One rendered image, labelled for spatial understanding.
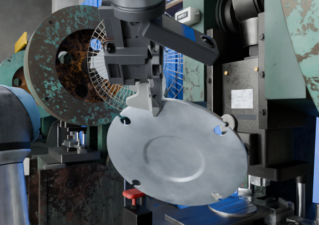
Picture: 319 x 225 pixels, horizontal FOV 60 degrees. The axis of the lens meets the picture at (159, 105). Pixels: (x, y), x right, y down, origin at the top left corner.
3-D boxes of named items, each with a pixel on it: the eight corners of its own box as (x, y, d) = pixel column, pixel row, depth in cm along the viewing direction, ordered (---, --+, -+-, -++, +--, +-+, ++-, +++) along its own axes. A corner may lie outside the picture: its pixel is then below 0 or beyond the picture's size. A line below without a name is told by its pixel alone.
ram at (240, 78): (256, 170, 66) (255, 47, 67) (211, 161, 79) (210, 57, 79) (295, 162, 76) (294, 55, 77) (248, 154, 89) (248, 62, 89)
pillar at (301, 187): (303, 220, 75) (302, 168, 75) (295, 218, 77) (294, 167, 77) (306, 218, 76) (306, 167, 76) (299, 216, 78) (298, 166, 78)
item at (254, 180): (263, 187, 76) (263, 173, 76) (248, 183, 80) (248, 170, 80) (269, 185, 78) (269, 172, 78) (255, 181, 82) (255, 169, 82)
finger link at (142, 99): (129, 115, 51) (124, 74, 45) (162, 115, 51) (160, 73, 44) (127, 127, 48) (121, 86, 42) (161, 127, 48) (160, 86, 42)
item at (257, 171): (278, 192, 67) (278, 169, 67) (217, 175, 84) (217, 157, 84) (311, 182, 76) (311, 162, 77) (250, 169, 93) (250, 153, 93)
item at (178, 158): (176, 220, 67) (177, 217, 68) (281, 174, 51) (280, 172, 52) (82, 147, 61) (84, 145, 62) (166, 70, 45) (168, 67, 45)
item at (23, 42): (24, 43, 532) (24, 29, 532) (14, 53, 634) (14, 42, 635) (72, 49, 585) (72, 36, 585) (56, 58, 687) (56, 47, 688)
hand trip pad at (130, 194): (129, 218, 89) (129, 194, 89) (121, 212, 94) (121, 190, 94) (148, 213, 93) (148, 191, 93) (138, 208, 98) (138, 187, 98)
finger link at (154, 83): (151, 94, 47) (148, 50, 42) (161, 94, 47) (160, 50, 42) (149, 113, 44) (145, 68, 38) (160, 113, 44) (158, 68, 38)
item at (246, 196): (275, 227, 71) (275, 209, 71) (229, 210, 83) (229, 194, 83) (294, 219, 76) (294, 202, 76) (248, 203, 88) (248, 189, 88)
